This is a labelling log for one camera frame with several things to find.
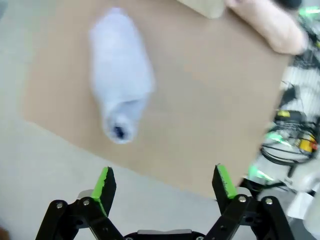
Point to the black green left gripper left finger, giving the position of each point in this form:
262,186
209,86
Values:
105,190

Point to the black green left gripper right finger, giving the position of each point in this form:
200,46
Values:
221,187

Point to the pale pink towel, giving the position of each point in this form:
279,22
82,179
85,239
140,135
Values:
120,72

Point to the yellow black control box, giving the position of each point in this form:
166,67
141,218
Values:
307,145

